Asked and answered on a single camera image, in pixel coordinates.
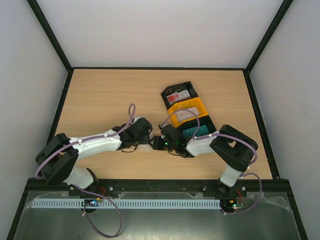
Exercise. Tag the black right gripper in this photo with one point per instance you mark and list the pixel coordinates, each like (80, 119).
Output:
(162, 143)

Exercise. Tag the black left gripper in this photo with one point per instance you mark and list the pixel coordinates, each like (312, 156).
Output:
(145, 140)

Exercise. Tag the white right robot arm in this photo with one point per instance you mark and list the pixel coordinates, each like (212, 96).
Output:
(236, 149)

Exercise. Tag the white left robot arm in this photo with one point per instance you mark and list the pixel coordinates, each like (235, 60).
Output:
(57, 160)

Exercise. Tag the pink patterned white card stack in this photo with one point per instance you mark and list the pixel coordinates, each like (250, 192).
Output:
(189, 113)

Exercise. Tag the black bin with teal cards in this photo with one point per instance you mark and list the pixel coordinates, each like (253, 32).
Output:
(206, 127)

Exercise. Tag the black bin with red cards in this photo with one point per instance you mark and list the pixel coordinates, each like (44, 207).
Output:
(177, 88)

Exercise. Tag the red patterned white card stack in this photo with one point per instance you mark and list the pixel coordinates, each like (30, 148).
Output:
(178, 96)

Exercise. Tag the yellow middle bin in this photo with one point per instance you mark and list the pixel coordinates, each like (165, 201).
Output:
(194, 102)

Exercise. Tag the white slotted cable duct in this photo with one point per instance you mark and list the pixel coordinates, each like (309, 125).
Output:
(72, 203)

